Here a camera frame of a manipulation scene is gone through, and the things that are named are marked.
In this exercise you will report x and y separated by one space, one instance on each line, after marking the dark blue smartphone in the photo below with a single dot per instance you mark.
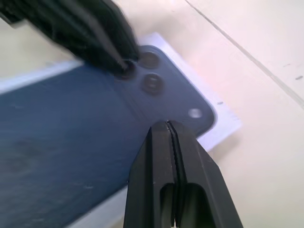
71 118

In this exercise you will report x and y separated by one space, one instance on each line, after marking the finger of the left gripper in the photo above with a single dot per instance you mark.
118 31
66 28

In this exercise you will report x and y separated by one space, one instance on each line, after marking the white phone box base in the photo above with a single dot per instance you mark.
213 104

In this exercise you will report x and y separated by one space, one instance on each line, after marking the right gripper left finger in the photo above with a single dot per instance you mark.
152 180

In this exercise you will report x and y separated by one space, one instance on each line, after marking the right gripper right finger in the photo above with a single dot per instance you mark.
204 190

